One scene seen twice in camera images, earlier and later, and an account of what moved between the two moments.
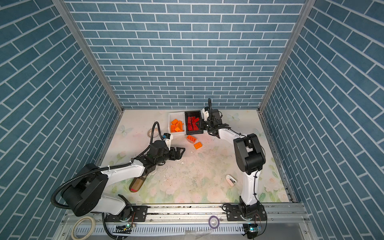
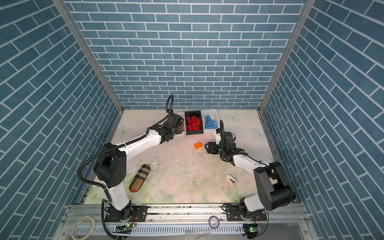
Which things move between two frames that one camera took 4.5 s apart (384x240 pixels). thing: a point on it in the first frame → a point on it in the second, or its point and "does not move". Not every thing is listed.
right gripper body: [208, 126] → [217, 149]
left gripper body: [166, 155] → [178, 130]
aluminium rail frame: [280, 222] does not move
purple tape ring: [211, 217] does not move
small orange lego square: [198, 145] does not move
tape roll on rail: [91, 232] does not move
